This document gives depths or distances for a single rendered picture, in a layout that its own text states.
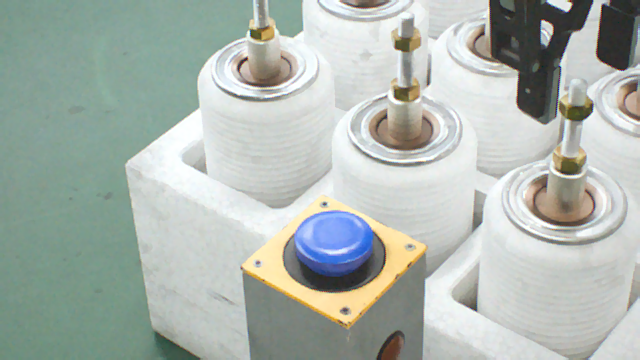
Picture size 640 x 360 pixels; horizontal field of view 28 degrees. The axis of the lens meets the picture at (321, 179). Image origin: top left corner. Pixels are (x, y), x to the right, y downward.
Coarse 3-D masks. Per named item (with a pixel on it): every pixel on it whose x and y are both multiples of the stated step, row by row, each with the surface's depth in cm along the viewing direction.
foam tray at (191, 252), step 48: (432, 48) 103; (192, 144) 95; (144, 192) 94; (192, 192) 91; (240, 192) 91; (480, 192) 90; (144, 240) 98; (192, 240) 93; (240, 240) 89; (480, 240) 86; (192, 288) 97; (240, 288) 93; (432, 288) 83; (192, 336) 101; (240, 336) 96; (432, 336) 81; (480, 336) 80; (624, 336) 79
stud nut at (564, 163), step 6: (558, 150) 76; (582, 150) 76; (558, 156) 75; (564, 156) 75; (576, 156) 75; (582, 156) 75; (558, 162) 75; (564, 162) 75; (570, 162) 75; (576, 162) 75; (582, 162) 75; (564, 168) 75; (570, 168) 75; (576, 168) 75
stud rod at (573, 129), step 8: (576, 80) 72; (584, 80) 72; (576, 88) 72; (584, 88) 72; (576, 96) 72; (584, 96) 72; (576, 104) 73; (584, 104) 73; (568, 120) 74; (568, 128) 74; (576, 128) 74; (568, 136) 74; (576, 136) 74; (568, 144) 75; (576, 144) 75; (568, 152) 75; (576, 152) 75
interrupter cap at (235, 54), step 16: (224, 48) 91; (240, 48) 91; (288, 48) 91; (304, 48) 91; (224, 64) 90; (240, 64) 90; (288, 64) 90; (304, 64) 89; (224, 80) 88; (240, 80) 88; (256, 80) 89; (272, 80) 89; (288, 80) 88; (304, 80) 88; (240, 96) 87; (256, 96) 87; (272, 96) 87; (288, 96) 87
